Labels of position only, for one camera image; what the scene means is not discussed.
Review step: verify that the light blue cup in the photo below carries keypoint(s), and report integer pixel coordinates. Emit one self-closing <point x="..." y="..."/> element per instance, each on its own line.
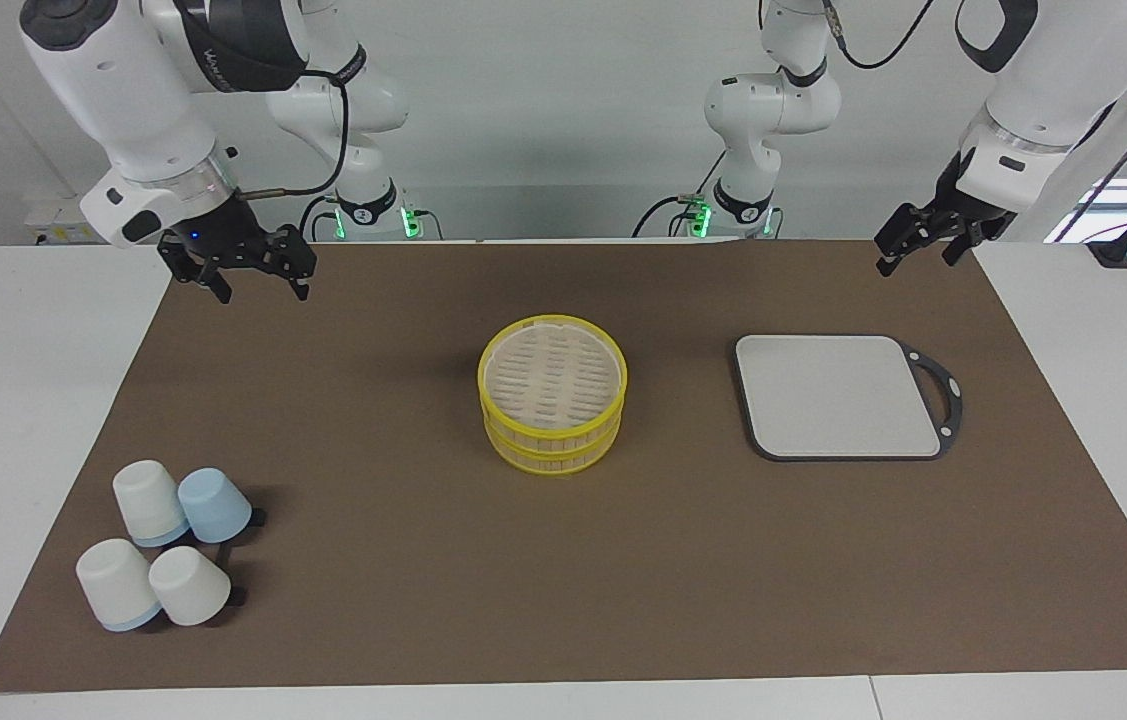
<point x="215" y="505"/>

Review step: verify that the yellow slatted bamboo steamer tier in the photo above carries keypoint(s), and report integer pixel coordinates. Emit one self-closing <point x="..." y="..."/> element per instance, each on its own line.
<point x="553" y="458"/>

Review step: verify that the white box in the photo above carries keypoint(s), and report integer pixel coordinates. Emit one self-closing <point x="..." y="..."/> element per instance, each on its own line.
<point x="58" y="225"/>

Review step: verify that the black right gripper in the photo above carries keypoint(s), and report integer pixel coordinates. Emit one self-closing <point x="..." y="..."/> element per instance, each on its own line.
<point x="223" y="240"/>

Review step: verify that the brown table mat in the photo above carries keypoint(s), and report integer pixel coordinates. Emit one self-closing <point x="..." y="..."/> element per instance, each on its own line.
<point x="373" y="560"/>

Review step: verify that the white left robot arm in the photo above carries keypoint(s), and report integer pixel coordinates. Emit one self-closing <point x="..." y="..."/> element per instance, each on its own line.
<point x="1053" y="90"/>

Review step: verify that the yellow bamboo steamer lid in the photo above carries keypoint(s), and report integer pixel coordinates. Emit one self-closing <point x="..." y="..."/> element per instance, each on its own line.
<point x="551" y="375"/>

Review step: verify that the grey cutting board black rim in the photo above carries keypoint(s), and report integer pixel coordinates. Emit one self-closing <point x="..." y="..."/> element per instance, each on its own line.
<point x="833" y="400"/>

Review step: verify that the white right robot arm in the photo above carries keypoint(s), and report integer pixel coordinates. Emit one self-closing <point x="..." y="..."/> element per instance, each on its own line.
<point x="133" y="90"/>

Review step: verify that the white cup with blue rim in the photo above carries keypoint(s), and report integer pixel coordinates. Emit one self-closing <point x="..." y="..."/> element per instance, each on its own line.
<point x="115" y="585"/>

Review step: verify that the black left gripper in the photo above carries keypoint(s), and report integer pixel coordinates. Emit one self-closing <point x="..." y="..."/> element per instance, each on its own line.
<point x="968" y="212"/>

